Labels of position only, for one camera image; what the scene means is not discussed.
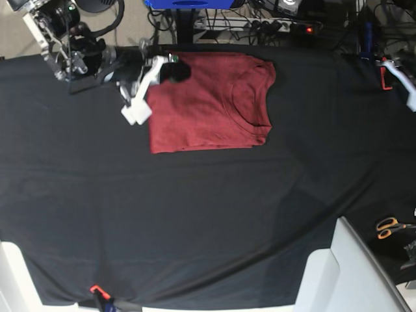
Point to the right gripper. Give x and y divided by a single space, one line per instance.
127 63

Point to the maroon long-sleeve T-shirt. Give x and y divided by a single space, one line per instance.
222 105

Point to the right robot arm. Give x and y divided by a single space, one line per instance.
81 58

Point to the orange black clamp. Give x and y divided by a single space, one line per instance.
386 78

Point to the blue plastic bin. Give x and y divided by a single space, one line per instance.
189 4

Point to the white power strip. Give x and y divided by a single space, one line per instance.
244 24

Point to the black table cloth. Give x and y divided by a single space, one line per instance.
87 203

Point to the blue orange clamp bottom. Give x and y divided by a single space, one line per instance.
104 301

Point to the black table leg post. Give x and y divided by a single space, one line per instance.
184 22

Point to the yellow handled scissors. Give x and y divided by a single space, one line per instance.
389 226

